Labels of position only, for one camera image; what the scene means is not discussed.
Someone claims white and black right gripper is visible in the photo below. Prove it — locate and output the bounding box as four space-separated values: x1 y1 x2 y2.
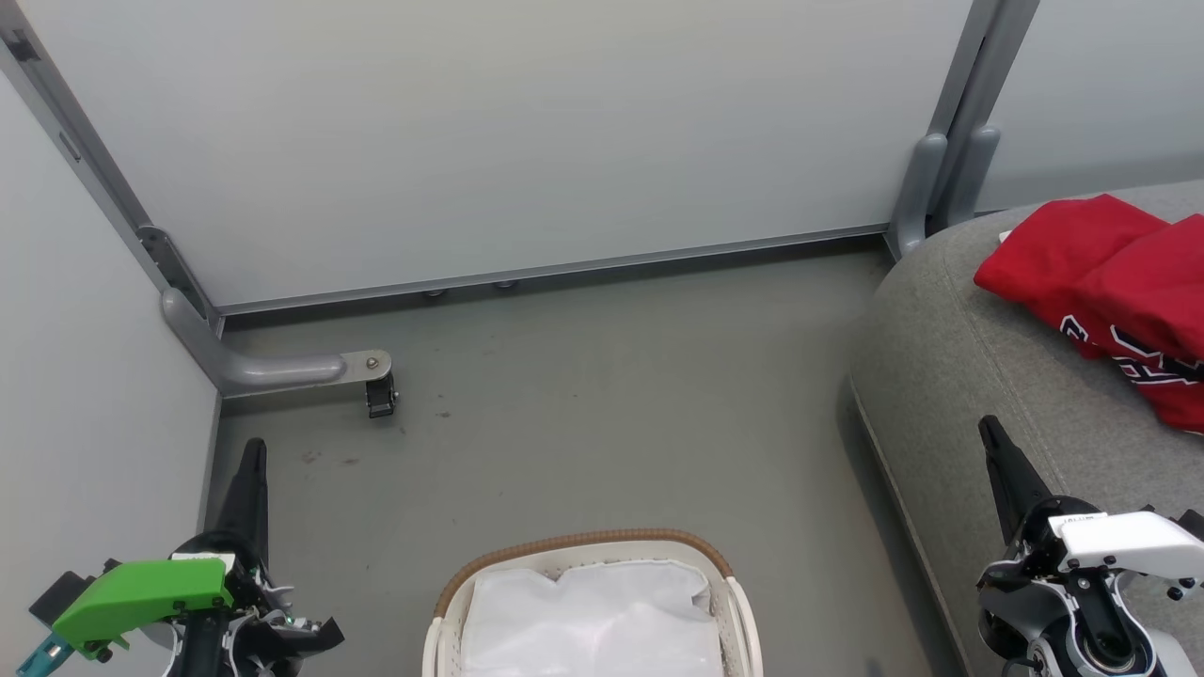
978 416 1204 603

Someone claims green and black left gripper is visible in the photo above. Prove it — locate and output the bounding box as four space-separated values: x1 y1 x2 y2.
52 437 344 659

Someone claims red jersey with white trim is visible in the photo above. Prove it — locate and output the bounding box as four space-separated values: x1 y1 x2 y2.
974 194 1204 435

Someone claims white perforated laundry basket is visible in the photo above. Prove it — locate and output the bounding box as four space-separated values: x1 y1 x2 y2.
421 528 765 677

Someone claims grey fabric sofa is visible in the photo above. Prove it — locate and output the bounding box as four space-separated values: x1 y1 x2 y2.
847 179 1204 677

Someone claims black caster wheel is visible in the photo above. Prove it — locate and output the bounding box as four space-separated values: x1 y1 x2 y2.
365 371 400 420

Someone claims white cloth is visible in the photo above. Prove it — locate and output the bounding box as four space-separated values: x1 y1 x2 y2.
459 559 725 677

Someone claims grey partition foot bracket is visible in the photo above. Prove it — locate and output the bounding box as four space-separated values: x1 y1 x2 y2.
160 287 392 397

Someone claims teal left cable connector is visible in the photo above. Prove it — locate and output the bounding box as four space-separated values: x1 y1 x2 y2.
14 632 74 677

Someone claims grey partition corner post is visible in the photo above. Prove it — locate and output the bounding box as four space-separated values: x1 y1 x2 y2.
887 0 1041 261

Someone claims grey partition side frame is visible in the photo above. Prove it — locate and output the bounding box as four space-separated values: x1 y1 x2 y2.
0 0 225 332

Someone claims grey partition bottom rail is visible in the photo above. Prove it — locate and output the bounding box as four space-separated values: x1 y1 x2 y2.
214 223 893 317

